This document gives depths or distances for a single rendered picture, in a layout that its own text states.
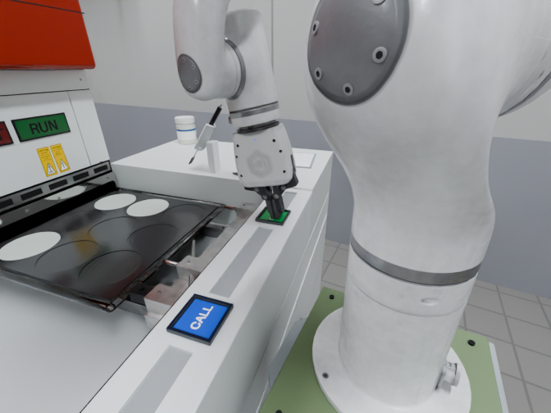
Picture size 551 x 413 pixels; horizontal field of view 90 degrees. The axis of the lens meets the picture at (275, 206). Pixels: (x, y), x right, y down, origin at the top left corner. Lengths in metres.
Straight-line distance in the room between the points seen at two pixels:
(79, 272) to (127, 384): 0.31
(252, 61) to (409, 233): 0.32
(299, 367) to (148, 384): 0.19
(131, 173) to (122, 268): 0.42
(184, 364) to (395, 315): 0.21
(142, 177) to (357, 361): 0.75
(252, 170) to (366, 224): 0.27
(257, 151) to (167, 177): 0.43
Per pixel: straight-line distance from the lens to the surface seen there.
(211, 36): 0.39
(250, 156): 0.48
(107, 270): 0.59
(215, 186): 0.76
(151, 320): 0.50
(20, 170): 0.85
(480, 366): 0.49
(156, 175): 0.87
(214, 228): 0.73
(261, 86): 0.45
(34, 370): 0.60
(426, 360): 0.35
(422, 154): 0.18
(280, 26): 2.05
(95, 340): 0.59
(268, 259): 0.43
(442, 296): 0.29
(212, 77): 0.39
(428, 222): 0.23
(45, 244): 0.74
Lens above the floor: 1.22
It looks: 27 degrees down
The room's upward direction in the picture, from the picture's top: straight up
